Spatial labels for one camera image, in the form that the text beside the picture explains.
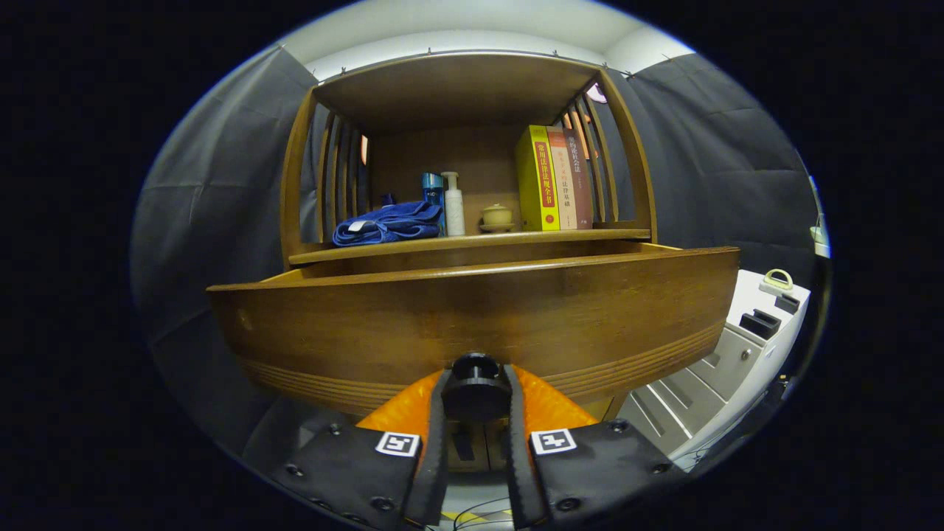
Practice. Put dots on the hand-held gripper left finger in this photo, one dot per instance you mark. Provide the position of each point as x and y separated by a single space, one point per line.
436 457

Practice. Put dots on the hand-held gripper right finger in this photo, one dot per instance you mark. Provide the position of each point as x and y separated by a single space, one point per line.
516 464

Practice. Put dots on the wooden drawer with black knob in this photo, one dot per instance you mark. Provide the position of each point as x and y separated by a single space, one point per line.
479 310

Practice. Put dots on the wooden cabinet door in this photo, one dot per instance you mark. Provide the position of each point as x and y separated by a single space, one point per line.
495 457
464 457

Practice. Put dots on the wooden countertop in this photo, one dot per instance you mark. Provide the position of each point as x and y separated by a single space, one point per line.
442 243

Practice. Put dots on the white side cabinet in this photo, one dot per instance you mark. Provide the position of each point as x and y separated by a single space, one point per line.
737 354

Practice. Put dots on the wooden cabinet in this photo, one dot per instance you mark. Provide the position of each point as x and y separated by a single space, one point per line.
457 88

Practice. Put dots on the blue folded towel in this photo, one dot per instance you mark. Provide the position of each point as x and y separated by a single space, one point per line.
391 221

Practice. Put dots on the white pump bottle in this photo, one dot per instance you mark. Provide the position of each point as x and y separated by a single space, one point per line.
454 214

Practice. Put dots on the yellow lidded teacup with saucer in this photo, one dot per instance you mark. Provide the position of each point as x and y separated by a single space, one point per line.
496 216

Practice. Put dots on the small white blue bottle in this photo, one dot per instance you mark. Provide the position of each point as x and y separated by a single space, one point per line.
388 199

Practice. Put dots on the small black block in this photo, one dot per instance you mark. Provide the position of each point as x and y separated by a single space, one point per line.
759 326
788 303

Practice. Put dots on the yellow book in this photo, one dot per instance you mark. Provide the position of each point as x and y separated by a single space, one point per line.
535 184

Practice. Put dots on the orange book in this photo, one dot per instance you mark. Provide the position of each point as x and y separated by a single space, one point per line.
564 184

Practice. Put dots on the brown book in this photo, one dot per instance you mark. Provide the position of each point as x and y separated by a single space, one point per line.
581 184

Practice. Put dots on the green white small object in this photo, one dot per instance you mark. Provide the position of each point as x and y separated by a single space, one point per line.
778 286

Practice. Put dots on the black backdrop cloth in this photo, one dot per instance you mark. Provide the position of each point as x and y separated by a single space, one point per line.
192 243

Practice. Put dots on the white plastic fixture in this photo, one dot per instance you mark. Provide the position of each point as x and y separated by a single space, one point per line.
820 236

